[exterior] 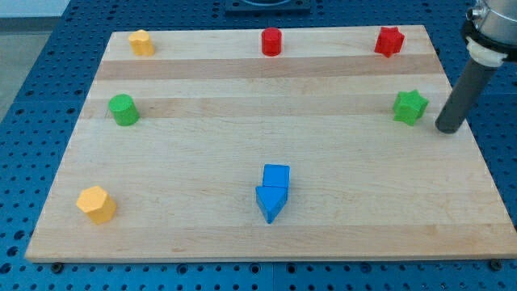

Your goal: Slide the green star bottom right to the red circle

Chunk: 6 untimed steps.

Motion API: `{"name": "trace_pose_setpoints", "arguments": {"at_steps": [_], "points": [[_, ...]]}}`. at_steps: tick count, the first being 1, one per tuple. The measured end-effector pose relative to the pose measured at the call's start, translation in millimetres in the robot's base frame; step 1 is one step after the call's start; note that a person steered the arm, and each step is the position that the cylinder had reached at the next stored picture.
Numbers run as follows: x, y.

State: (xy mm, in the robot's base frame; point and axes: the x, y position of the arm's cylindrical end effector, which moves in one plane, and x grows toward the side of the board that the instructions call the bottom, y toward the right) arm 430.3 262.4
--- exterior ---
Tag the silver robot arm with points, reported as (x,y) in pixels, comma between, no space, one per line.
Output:
(489,33)

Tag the wooden board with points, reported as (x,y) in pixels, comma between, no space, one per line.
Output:
(214,110)

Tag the red cylinder block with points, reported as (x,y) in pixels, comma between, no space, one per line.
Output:
(271,40)

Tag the green cylinder block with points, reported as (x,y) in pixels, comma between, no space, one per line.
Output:
(123,109)

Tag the yellow flower-shaped block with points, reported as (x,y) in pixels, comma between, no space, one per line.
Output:
(141,43)

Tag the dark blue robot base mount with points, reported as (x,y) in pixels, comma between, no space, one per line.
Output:
(266,6)

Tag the blue triangle block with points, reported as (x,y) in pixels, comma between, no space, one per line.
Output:
(271,201)

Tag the green star block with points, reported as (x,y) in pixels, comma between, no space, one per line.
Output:
(409,106)

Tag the yellow hexagon block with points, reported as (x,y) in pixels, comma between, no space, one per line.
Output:
(97,204)

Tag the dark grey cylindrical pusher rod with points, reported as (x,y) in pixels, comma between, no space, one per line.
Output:
(480,68)

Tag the blue cube block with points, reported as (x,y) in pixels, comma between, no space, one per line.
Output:
(277,176)

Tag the red star block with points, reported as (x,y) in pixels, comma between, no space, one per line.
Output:
(389,41)

